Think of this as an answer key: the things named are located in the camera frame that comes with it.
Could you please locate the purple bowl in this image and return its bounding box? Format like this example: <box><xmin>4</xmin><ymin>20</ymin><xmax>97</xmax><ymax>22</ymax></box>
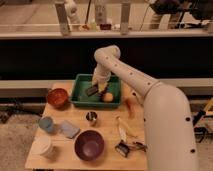
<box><xmin>74</xmin><ymin>130</ymin><xmax>105</xmax><ymax>161</ymax></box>

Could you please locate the white bottle figure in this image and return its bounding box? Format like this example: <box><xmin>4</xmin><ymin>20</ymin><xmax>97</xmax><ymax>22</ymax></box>
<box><xmin>65</xmin><ymin>0</ymin><xmax>80</xmax><ymax>30</ymax></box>

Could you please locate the light blue sponge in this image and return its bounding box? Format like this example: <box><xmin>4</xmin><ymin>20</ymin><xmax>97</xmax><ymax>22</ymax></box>
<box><xmin>60</xmin><ymin>121</ymin><xmax>80</xmax><ymax>139</ymax></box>

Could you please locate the black eraser block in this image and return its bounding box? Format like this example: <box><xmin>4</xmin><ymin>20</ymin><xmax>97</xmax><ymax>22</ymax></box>
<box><xmin>85</xmin><ymin>86</ymin><xmax>98</xmax><ymax>97</ymax></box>

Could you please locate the red bowl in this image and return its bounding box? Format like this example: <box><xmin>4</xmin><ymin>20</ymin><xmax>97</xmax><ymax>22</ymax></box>
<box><xmin>46</xmin><ymin>88</ymin><xmax>68</xmax><ymax>108</ymax></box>

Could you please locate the black binder clip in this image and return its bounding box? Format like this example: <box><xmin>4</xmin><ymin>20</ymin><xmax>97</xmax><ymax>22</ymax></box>
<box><xmin>115</xmin><ymin>141</ymin><xmax>130</xmax><ymax>158</ymax></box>

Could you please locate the white yellow banana toy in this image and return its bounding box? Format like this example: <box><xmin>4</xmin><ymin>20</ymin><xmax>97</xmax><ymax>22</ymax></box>
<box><xmin>116</xmin><ymin>116</ymin><xmax>137</xmax><ymax>142</ymax></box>

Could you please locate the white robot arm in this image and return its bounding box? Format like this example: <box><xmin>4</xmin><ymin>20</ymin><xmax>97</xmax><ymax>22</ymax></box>
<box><xmin>93</xmin><ymin>45</ymin><xmax>199</xmax><ymax>171</ymax></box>

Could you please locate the blue cup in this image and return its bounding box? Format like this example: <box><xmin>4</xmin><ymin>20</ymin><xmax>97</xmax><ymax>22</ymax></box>
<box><xmin>39</xmin><ymin>117</ymin><xmax>54</xmax><ymax>133</ymax></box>

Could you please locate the black handled peeler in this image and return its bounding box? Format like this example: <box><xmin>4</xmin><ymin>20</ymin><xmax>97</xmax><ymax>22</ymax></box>
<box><xmin>133</xmin><ymin>142</ymin><xmax>147</xmax><ymax>152</ymax></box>

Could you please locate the orange carrot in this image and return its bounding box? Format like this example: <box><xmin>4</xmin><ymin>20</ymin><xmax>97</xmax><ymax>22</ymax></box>
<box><xmin>125</xmin><ymin>98</ymin><xmax>135</xmax><ymax>119</ymax></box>

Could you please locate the small metal cup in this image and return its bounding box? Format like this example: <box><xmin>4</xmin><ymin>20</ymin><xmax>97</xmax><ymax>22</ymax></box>
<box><xmin>86</xmin><ymin>111</ymin><xmax>97</xmax><ymax>126</ymax></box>

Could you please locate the green plastic tray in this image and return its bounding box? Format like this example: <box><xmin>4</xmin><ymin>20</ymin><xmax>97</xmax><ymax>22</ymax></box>
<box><xmin>70</xmin><ymin>74</ymin><xmax>121</xmax><ymax>109</ymax></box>

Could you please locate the orange fruit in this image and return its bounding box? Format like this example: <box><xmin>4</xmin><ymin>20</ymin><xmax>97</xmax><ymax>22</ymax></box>
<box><xmin>102</xmin><ymin>92</ymin><xmax>114</xmax><ymax>102</ymax></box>

